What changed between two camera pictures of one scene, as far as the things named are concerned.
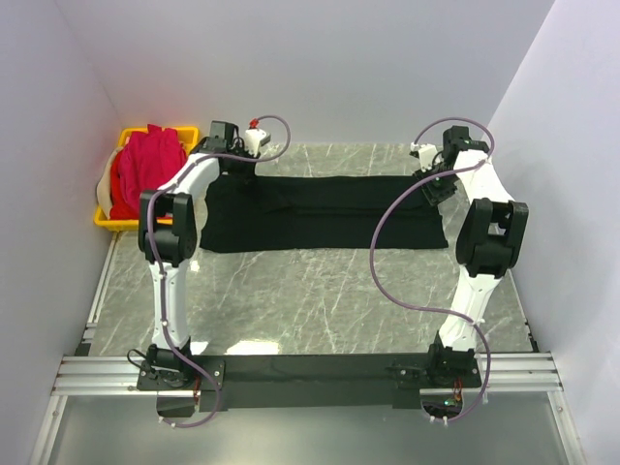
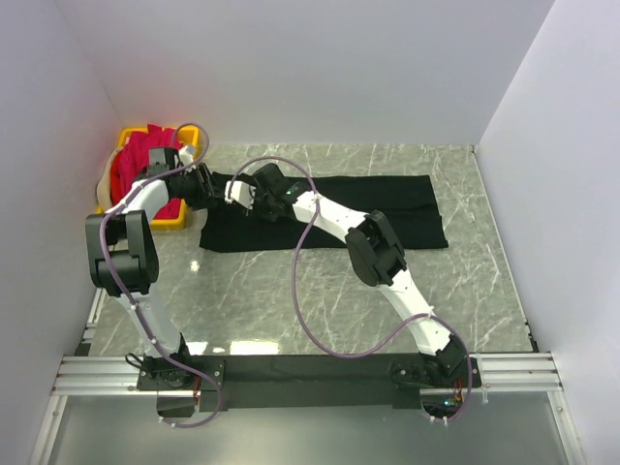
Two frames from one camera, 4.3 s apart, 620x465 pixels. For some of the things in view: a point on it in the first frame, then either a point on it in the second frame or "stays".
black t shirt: x=267 y=213 stays
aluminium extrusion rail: x=501 y=373 stays
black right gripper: x=435 y=197 to x=271 y=218
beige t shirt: x=104 y=195 stays
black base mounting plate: x=300 y=383 stays
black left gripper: x=250 y=171 to x=206 y=187
